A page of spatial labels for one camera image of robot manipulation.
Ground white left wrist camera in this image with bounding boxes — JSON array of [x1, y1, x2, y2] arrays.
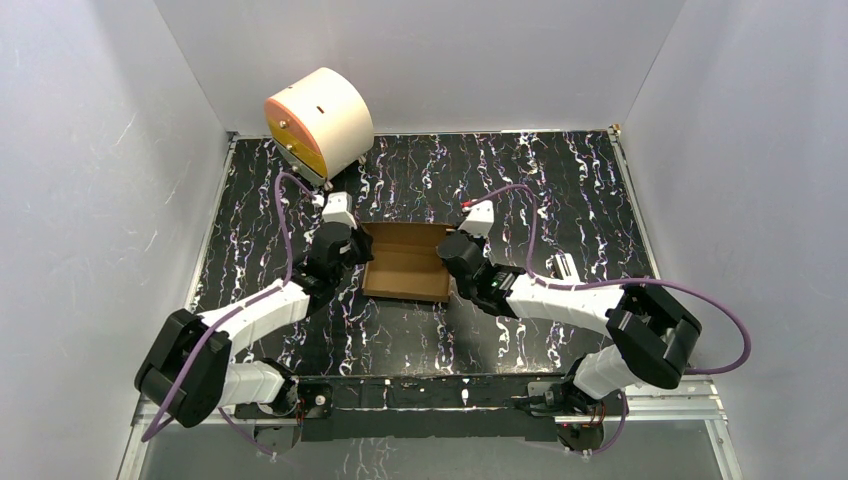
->
[[312, 191, 358, 229]]

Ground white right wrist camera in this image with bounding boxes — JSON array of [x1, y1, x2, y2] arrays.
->
[[457, 200, 494, 238]]

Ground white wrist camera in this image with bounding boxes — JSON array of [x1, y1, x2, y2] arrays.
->
[[312, 191, 358, 229], [457, 200, 494, 238]]

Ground small white plastic part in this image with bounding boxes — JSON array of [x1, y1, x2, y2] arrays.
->
[[551, 253, 580, 284]]

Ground aluminium front frame rail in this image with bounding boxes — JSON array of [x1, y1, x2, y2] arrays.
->
[[119, 374, 742, 479]]

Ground brown cardboard box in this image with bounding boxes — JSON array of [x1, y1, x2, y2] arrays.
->
[[362, 222, 452, 303]]

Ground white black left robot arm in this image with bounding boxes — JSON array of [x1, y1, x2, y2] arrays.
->
[[134, 222, 373, 428]]

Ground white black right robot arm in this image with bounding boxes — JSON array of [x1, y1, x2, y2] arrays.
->
[[437, 232, 702, 414]]

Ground aluminium table edge rail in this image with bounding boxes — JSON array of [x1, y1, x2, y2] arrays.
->
[[607, 124, 661, 279], [181, 131, 239, 310]]

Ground left aluminium table edge rail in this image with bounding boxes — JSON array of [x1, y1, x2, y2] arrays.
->
[[181, 131, 239, 310]]

